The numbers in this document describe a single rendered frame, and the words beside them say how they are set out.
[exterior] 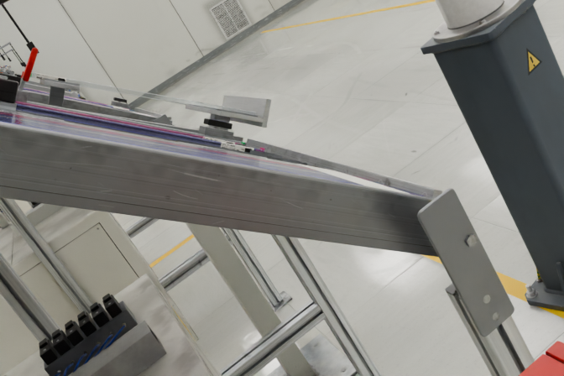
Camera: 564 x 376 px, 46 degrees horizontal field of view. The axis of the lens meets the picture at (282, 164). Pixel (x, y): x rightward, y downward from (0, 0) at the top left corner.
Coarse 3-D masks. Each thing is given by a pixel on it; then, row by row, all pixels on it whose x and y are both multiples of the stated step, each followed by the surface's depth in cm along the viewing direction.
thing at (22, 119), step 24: (0, 120) 58; (24, 120) 65; (48, 120) 73; (144, 144) 65; (168, 144) 73; (192, 144) 84; (264, 168) 67; (288, 168) 75; (312, 168) 86; (408, 192) 75
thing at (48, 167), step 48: (0, 144) 55; (48, 144) 56; (96, 144) 57; (0, 192) 55; (48, 192) 57; (96, 192) 58; (144, 192) 60; (192, 192) 61; (240, 192) 63; (288, 192) 65; (336, 192) 67; (384, 192) 69; (336, 240) 67; (384, 240) 70
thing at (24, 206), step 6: (0, 48) 543; (0, 54) 547; (0, 66) 544; (24, 66) 551; (6, 72) 547; (30, 84) 554; (42, 90) 523; (48, 90) 524; (66, 90) 594; (72, 96) 527; (78, 96) 568; (18, 204) 527; (24, 204) 528; (24, 210) 529
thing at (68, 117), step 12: (24, 108) 100; (36, 108) 100; (72, 120) 103; (84, 120) 103; (96, 120) 104; (132, 132) 106; (144, 132) 107; (156, 132) 108; (168, 132) 109; (216, 144) 112
